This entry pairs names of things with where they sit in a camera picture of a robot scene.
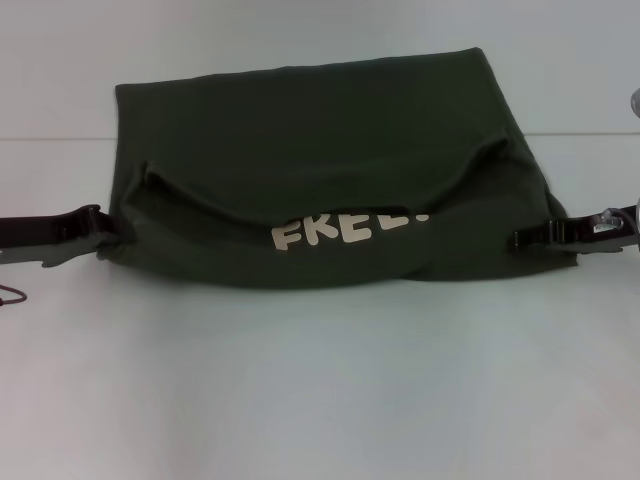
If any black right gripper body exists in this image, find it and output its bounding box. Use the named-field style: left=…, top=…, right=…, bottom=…
left=574, top=209, right=640, bottom=257

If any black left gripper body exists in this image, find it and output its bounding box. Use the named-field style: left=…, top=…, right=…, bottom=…
left=0, top=205, right=102, bottom=272

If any dark green shirt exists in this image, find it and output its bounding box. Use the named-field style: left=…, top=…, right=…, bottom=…
left=94, top=46, right=581, bottom=296

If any dark red left cable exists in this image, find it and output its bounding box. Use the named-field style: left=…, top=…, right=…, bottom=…
left=0, top=281, right=30, bottom=310

